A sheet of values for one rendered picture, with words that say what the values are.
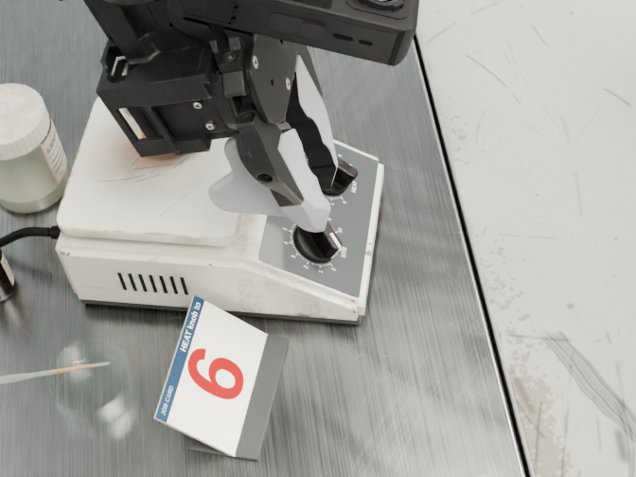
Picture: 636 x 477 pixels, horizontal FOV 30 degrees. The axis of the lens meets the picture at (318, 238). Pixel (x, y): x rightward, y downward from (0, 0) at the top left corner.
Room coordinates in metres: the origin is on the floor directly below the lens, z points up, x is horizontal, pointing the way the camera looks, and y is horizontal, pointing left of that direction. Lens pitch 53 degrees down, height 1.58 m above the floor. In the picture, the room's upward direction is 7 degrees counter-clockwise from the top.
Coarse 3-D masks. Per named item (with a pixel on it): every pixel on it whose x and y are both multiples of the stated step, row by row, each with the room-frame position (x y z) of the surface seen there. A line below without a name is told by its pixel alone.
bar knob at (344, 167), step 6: (342, 162) 0.52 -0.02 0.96; (342, 168) 0.51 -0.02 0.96; (348, 168) 0.51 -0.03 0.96; (354, 168) 0.51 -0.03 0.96; (336, 174) 0.51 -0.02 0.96; (342, 174) 0.51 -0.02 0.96; (348, 174) 0.51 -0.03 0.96; (354, 174) 0.51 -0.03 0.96; (336, 180) 0.51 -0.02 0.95; (342, 180) 0.51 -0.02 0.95; (348, 180) 0.51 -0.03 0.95; (336, 186) 0.51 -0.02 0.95; (342, 186) 0.51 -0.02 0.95; (324, 192) 0.50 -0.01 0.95; (330, 192) 0.50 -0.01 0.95; (336, 192) 0.50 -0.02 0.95; (342, 192) 0.50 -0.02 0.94
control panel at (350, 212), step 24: (336, 144) 0.55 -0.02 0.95; (360, 168) 0.53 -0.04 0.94; (360, 192) 0.51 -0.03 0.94; (336, 216) 0.49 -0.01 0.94; (360, 216) 0.49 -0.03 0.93; (264, 240) 0.46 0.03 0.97; (288, 240) 0.46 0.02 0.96; (360, 240) 0.47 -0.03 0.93; (288, 264) 0.44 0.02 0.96; (312, 264) 0.45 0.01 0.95; (336, 264) 0.45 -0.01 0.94; (360, 264) 0.45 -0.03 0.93; (336, 288) 0.43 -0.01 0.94; (360, 288) 0.43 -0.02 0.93
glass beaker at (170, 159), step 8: (112, 72) 0.54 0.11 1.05; (128, 112) 0.52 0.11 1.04; (128, 120) 0.52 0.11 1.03; (136, 128) 0.51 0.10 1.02; (144, 136) 0.51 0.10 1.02; (136, 152) 0.52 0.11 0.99; (144, 160) 0.51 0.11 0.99; (152, 160) 0.51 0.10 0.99; (160, 160) 0.51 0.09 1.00; (168, 160) 0.51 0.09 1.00; (176, 160) 0.51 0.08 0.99; (184, 160) 0.51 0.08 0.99
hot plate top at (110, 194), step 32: (96, 128) 0.55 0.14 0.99; (96, 160) 0.52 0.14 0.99; (128, 160) 0.52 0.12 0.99; (192, 160) 0.51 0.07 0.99; (224, 160) 0.51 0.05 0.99; (64, 192) 0.50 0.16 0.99; (96, 192) 0.50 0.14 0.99; (128, 192) 0.49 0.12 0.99; (160, 192) 0.49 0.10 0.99; (192, 192) 0.48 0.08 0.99; (64, 224) 0.47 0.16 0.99; (96, 224) 0.47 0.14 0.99; (128, 224) 0.47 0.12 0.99; (160, 224) 0.46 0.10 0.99; (192, 224) 0.46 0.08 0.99; (224, 224) 0.46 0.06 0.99
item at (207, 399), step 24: (216, 312) 0.43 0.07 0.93; (216, 336) 0.41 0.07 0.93; (240, 336) 0.42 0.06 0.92; (192, 360) 0.39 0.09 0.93; (216, 360) 0.40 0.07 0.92; (240, 360) 0.40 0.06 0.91; (192, 384) 0.38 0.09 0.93; (216, 384) 0.38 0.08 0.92; (240, 384) 0.39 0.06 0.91; (192, 408) 0.36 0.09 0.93; (216, 408) 0.37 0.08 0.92; (216, 432) 0.35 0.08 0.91
